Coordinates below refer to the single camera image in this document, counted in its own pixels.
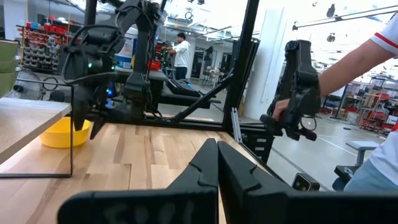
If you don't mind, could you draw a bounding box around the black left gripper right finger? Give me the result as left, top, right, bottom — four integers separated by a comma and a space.
217, 140, 398, 224

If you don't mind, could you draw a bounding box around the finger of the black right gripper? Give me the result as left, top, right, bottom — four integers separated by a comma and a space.
73, 85, 91, 132
89, 114, 107, 141

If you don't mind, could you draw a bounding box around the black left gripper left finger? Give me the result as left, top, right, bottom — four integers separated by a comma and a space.
57, 138, 219, 224

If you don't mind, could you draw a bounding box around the yellow mini bowl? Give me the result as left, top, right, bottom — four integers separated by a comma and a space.
39, 116, 93, 149

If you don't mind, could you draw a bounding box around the person's forearm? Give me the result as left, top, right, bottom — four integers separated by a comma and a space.
318, 39, 396, 98

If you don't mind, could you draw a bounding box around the white blue wipes canister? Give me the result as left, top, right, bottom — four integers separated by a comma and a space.
114, 27, 139, 70

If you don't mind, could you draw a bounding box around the parts bin rack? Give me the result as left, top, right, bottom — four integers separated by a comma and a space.
17, 21, 68, 74

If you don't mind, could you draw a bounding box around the wooden shelf with black legs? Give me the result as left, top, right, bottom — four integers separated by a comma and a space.
0, 77, 75, 179

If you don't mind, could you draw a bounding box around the red box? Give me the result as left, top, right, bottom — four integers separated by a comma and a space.
147, 59, 163, 72

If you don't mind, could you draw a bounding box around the black flat platform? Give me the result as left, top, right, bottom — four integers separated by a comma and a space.
160, 92, 222, 110

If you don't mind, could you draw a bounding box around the person's hand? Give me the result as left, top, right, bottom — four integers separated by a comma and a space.
272, 98, 292, 122

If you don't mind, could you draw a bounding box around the person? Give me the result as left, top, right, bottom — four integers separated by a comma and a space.
161, 32, 191, 81
343, 21, 398, 192

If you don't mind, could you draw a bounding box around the black seat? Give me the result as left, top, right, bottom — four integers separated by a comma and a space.
331, 164, 358, 191

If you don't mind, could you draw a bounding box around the grey metal bench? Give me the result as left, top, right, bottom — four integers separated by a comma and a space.
345, 140, 381, 169

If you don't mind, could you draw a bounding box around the white column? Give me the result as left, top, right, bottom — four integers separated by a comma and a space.
242, 8, 290, 121

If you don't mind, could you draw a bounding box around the shelving with red crates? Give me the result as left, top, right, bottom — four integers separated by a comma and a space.
320, 82, 398, 138

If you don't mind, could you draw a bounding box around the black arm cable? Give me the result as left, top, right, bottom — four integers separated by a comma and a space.
61, 24, 123, 85

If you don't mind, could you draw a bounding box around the small grey camera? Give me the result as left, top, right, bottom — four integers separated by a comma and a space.
291, 173, 321, 192

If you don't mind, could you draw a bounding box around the silver metal bracket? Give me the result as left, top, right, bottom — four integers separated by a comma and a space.
230, 107, 243, 144

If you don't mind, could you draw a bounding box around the black aluminium rig frame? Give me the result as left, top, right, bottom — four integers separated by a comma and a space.
83, 0, 293, 184

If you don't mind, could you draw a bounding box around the ceiling rail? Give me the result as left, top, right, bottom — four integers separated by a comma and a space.
292, 4, 398, 31

